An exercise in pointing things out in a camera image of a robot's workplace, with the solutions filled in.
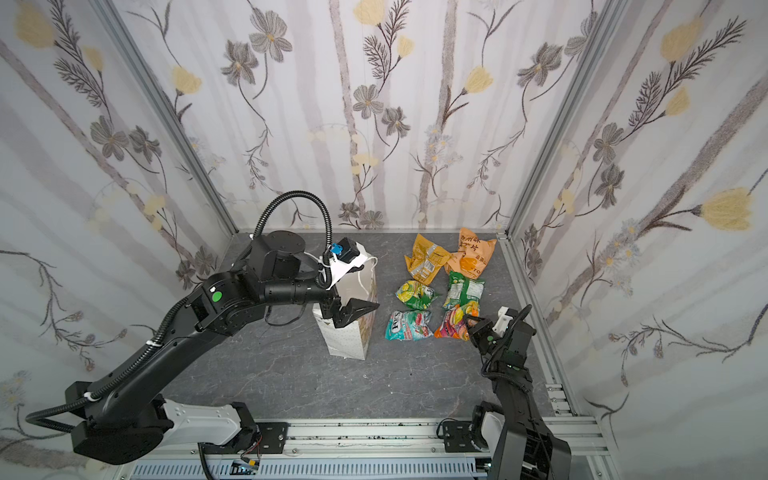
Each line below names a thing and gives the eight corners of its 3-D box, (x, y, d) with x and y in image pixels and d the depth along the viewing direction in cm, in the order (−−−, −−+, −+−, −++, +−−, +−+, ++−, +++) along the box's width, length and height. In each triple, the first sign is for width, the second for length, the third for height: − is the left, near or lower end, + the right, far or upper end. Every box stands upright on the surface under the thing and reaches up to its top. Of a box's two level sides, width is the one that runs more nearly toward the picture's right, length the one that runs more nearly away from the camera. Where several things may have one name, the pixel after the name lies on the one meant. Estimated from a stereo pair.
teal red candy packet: (385, 343, 92) (385, 335, 88) (385, 317, 98) (385, 309, 94) (431, 343, 93) (433, 335, 88) (429, 317, 98) (431, 309, 94)
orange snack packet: (442, 270, 109) (444, 262, 105) (459, 236, 120) (462, 227, 116) (478, 284, 105) (482, 276, 101) (493, 248, 116) (496, 239, 112)
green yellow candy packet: (395, 302, 101) (395, 291, 96) (406, 286, 105) (407, 275, 100) (423, 318, 97) (425, 308, 92) (434, 300, 101) (436, 290, 96)
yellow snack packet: (396, 266, 111) (396, 256, 106) (418, 245, 118) (419, 235, 113) (427, 286, 105) (429, 277, 101) (449, 263, 112) (451, 253, 107)
